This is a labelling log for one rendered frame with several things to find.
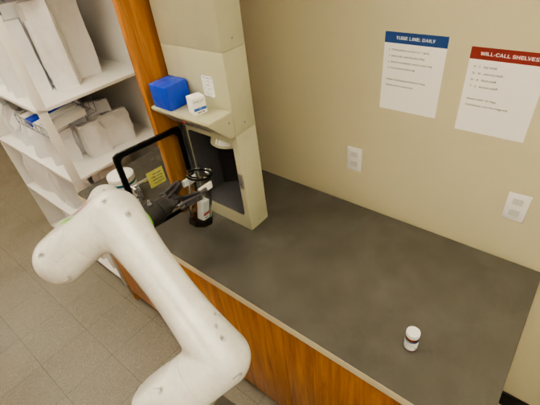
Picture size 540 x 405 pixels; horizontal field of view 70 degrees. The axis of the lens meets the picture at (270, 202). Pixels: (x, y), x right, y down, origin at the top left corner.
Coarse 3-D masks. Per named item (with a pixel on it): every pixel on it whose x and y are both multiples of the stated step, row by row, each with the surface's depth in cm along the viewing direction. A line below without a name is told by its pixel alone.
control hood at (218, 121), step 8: (160, 112) 148; (168, 112) 141; (176, 112) 140; (184, 112) 139; (208, 112) 137; (216, 112) 137; (224, 112) 136; (184, 120) 138; (192, 120) 135; (200, 120) 133; (208, 120) 133; (216, 120) 132; (224, 120) 135; (232, 120) 138; (208, 128) 132; (216, 128) 133; (224, 128) 136; (232, 128) 139; (224, 136) 138; (232, 136) 141
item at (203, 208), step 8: (200, 168) 157; (192, 176) 150; (200, 176) 159; (208, 176) 151; (192, 184) 151; (200, 184) 151; (192, 192) 153; (208, 192) 155; (208, 200) 156; (192, 208) 157; (200, 208) 156; (208, 208) 158; (192, 216) 159; (200, 216) 158; (208, 216) 160
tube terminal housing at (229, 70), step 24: (168, 48) 140; (192, 48) 132; (240, 48) 130; (168, 72) 148; (192, 72) 138; (216, 72) 130; (240, 72) 133; (216, 96) 137; (240, 96) 137; (240, 120) 141; (240, 144) 146; (240, 168) 151; (240, 216) 171; (264, 216) 176
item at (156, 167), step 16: (160, 144) 156; (176, 144) 162; (112, 160) 145; (128, 160) 149; (144, 160) 154; (160, 160) 160; (176, 160) 165; (128, 176) 152; (144, 176) 157; (160, 176) 163; (176, 176) 168; (144, 192) 160; (160, 192) 166; (176, 208) 176
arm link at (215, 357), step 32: (128, 192) 89; (64, 224) 88; (96, 224) 84; (128, 224) 84; (96, 256) 89; (128, 256) 84; (160, 256) 85; (160, 288) 84; (192, 288) 86; (192, 320) 83; (224, 320) 87; (192, 352) 82; (224, 352) 82; (192, 384) 81; (224, 384) 82
